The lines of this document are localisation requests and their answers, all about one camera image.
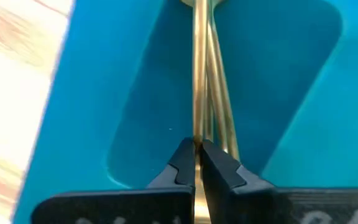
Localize teal plastic bin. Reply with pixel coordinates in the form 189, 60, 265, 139
11, 0, 358, 224

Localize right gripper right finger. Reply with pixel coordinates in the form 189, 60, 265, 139
200, 139, 358, 224

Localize thin gold spoon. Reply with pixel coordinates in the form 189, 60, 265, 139
206, 21, 229, 153

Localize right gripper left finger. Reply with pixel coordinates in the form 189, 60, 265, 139
31, 138, 196, 224

